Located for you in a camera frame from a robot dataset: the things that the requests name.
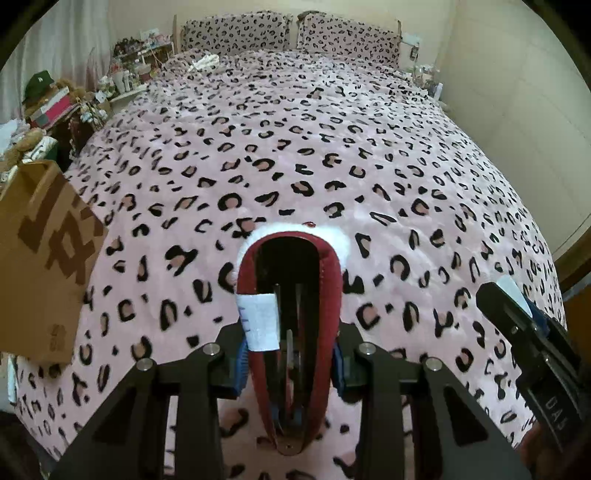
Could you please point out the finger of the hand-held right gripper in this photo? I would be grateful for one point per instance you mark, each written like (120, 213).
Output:
(503, 309)
(541, 319)

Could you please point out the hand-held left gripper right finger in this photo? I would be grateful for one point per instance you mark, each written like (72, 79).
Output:
(337, 374)

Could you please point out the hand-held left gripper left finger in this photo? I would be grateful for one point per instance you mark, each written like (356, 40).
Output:
(240, 371)

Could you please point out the small pale grey sachet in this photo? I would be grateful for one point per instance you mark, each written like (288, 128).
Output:
(515, 288)

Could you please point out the red and white slipper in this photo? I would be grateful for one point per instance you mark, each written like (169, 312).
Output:
(330, 295)

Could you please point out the brown cardboard box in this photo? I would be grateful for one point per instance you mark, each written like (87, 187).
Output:
(41, 258)

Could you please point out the pink leopard print blanket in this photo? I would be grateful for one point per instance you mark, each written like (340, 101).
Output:
(323, 152)

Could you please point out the bedside clutter of small items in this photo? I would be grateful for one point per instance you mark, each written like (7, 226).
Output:
(427, 81)

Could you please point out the white nightstand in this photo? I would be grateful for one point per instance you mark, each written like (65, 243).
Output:
(127, 96)

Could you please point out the leopard print pillow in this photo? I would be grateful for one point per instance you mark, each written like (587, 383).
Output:
(351, 39)
(235, 32)

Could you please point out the crumpled white cloth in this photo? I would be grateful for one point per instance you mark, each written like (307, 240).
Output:
(204, 62)

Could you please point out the brown teddy bear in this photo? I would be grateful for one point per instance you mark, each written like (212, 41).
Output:
(23, 147)

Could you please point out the pink shoe box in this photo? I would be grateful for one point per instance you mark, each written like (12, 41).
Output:
(53, 108)

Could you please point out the cluttered nightstand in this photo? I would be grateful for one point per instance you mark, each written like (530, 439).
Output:
(134, 64)

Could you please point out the pile of white clothes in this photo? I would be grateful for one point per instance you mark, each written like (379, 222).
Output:
(11, 134)

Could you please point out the green cap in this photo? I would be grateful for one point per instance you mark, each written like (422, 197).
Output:
(39, 86)

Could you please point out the pale sheer curtain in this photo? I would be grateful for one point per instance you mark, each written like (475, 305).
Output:
(55, 41)

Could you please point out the wall socket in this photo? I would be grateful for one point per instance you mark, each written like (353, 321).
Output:
(411, 50)

